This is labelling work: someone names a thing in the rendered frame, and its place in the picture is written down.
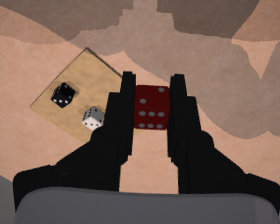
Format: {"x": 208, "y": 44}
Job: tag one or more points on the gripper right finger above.
{"x": 208, "y": 171}

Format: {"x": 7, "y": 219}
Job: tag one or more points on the tan flat mat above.
{"x": 92, "y": 79}

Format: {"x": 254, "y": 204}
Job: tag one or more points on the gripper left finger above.
{"x": 96, "y": 161}

